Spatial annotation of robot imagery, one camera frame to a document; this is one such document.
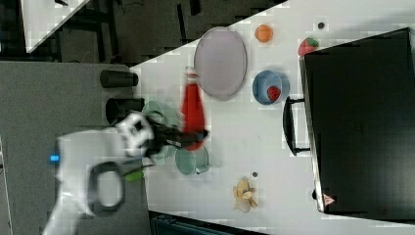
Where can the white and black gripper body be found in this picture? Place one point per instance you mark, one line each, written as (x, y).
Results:
(144, 137)

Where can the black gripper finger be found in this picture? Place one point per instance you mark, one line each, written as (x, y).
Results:
(192, 137)

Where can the red plush ketchup bottle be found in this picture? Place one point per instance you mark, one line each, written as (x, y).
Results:
(193, 110)

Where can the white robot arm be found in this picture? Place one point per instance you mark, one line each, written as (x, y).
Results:
(90, 168)

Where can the green plate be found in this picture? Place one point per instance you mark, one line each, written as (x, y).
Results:
(163, 114)

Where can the grey round plate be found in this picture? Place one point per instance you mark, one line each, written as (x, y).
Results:
(221, 63)

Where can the green mug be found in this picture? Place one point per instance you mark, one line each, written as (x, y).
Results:
(192, 162)

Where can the black cylinder cup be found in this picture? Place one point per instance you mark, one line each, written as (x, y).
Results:
(118, 109)

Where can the black cylinder table leg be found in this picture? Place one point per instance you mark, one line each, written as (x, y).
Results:
(116, 79)

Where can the plush peeled banana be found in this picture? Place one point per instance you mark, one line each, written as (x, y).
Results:
(244, 196)

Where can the plush strawberry in bowl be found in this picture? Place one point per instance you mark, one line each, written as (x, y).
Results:
(273, 93)

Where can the blue bowl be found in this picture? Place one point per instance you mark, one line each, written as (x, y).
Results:
(264, 80)

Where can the orange plush fruit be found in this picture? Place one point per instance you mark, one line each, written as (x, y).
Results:
(263, 33)

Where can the white background table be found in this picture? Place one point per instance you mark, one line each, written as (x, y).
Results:
(41, 18)

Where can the plush strawberry on table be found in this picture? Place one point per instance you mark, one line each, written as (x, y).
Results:
(307, 46)

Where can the black toaster oven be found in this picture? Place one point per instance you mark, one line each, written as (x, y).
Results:
(360, 117)

